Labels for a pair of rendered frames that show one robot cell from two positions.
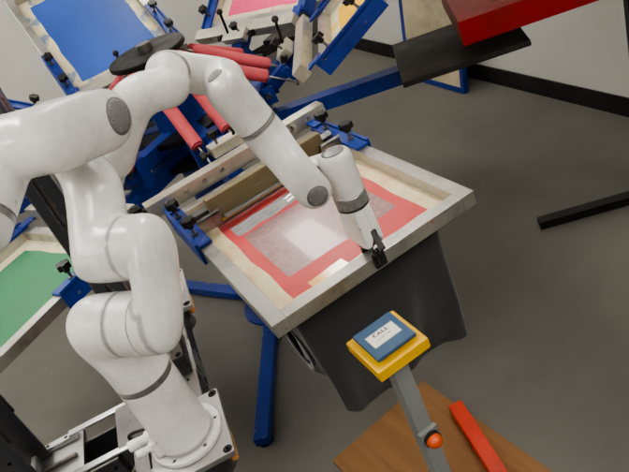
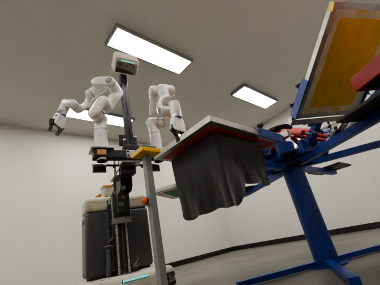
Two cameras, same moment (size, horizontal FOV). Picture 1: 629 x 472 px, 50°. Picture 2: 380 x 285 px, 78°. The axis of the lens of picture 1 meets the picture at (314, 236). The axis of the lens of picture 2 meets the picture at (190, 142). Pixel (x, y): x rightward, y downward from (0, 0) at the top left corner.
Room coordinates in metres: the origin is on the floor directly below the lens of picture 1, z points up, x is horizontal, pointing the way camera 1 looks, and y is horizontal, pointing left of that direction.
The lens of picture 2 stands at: (0.67, -1.35, 0.39)
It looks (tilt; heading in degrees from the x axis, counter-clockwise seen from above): 23 degrees up; 62
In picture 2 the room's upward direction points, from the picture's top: 12 degrees counter-clockwise
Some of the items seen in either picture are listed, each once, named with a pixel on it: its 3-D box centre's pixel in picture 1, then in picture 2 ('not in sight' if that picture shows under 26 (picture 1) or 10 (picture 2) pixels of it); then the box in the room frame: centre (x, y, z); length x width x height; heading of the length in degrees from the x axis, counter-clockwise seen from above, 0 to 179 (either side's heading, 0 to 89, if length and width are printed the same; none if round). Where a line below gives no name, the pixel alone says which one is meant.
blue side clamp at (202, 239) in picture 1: (191, 233); not in sight; (1.79, 0.33, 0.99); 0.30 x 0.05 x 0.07; 17
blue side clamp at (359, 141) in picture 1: (341, 140); (269, 136); (1.94, -0.20, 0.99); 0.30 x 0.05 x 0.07; 17
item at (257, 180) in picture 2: not in sight; (247, 170); (1.64, -0.21, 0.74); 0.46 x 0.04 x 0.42; 17
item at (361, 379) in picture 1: (387, 321); (198, 180); (1.36, -0.08, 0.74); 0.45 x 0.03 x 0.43; 107
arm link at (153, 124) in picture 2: not in sight; (154, 126); (1.29, 0.38, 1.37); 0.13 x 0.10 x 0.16; 179
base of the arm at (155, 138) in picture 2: not in sight; (155, 143); (1.28, 0.39, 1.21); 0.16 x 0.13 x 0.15; 96
